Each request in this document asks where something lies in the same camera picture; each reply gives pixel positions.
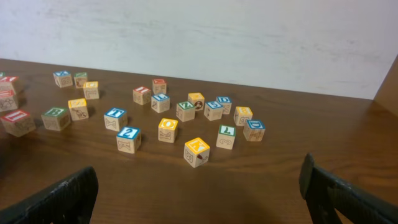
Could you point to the blue 2 block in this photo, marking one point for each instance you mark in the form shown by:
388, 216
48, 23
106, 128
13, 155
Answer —
129, 139

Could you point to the red I block far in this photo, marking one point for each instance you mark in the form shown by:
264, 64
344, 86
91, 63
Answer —
141, 95

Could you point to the red Y block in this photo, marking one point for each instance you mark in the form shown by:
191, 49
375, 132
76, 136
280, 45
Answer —
11, 83

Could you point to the red U block far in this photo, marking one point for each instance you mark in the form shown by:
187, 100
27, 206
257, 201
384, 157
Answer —
8, 100

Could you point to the blue L block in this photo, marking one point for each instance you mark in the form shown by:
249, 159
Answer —
160, 102

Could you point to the blue D block right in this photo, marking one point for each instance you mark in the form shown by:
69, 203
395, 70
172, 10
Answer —
254, 130

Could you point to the yellow 8 block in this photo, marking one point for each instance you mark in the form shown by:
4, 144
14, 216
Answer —
242, 114

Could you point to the blue 5 block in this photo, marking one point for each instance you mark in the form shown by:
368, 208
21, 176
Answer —
213, 110

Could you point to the yellow block centre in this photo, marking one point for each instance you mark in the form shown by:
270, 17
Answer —
78, 109

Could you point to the yellow C block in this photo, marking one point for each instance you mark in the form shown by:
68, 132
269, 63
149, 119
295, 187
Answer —
91, 91

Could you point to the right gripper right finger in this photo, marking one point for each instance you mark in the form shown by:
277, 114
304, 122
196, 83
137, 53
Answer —
327, 195

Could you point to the yellow K block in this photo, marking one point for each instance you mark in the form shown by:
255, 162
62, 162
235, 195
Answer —
196, 152

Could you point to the yellow block far right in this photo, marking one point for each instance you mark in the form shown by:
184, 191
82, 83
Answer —
197, 99

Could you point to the blue T block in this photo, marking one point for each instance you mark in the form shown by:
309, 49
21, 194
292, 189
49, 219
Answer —
115, 119

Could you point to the green Z block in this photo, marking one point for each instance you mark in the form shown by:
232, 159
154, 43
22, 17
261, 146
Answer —
185, 111

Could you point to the red I block near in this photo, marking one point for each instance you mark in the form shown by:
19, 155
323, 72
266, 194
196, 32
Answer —
18, 123

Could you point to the yellow O block right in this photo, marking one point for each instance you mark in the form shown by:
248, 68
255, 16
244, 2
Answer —
167, 130

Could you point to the blue d block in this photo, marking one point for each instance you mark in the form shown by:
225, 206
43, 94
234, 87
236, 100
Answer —
226, 102
254, 130

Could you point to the green N block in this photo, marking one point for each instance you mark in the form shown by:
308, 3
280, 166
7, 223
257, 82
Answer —
80, 79

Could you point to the green 7 block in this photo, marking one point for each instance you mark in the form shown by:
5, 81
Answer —
226, 137

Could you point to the green B block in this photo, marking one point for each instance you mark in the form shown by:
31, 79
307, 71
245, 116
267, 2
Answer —
56, 118

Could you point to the blue D block far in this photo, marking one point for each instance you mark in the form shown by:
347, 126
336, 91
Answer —
226, 102

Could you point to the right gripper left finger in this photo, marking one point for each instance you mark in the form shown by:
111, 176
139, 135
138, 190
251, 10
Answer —
70, 200

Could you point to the blue X block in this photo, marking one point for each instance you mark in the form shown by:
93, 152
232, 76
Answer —
63, 78

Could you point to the red i block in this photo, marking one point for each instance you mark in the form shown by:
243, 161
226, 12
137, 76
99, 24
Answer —
141, 95
18, 123

